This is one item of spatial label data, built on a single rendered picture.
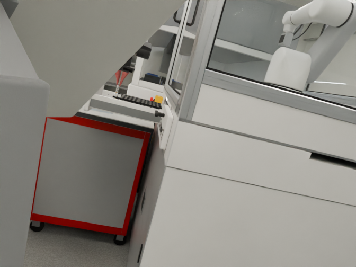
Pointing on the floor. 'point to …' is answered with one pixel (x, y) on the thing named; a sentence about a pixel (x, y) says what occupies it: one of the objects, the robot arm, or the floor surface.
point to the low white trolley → (90, 171)
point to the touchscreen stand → (19, 160)
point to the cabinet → (233, 223)
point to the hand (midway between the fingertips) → (118, 83)
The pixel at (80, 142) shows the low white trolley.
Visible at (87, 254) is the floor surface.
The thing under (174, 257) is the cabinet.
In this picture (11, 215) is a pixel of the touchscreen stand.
